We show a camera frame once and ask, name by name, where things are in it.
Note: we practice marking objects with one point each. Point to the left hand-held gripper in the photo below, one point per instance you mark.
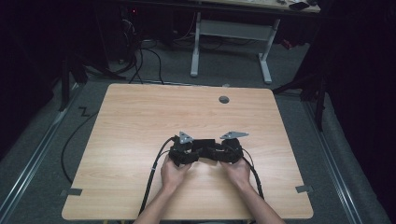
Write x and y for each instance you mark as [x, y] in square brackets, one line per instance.
[183, 152]

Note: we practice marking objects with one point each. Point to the black sock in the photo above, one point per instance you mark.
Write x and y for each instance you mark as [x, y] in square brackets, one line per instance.
[204, 144]

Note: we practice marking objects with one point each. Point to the black metal stand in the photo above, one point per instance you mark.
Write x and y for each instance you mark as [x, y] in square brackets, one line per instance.
[319, 99]
[64, 84]

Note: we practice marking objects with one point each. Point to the dark curtain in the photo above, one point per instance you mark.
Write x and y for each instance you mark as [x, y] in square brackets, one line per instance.
[25, 62]
[361, 77]

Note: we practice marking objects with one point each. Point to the person's left hand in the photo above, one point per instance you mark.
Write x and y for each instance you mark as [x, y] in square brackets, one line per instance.
[172, 177]

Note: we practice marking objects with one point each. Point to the white frame desk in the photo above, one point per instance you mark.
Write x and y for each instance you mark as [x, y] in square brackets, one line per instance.
[236, 29]

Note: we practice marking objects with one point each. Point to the grey tape piece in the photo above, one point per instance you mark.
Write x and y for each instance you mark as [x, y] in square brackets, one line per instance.
[304, 188]
[72, 192]

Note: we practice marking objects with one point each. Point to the metal floor rail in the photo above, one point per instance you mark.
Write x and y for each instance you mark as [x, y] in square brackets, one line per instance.
[333, 168]
[34, 155]

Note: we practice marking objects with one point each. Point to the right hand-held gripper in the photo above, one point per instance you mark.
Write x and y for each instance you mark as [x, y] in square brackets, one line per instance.
[232, 151]

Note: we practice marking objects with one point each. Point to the person's right hand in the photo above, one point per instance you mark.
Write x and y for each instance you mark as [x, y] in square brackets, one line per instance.
[239, 174]

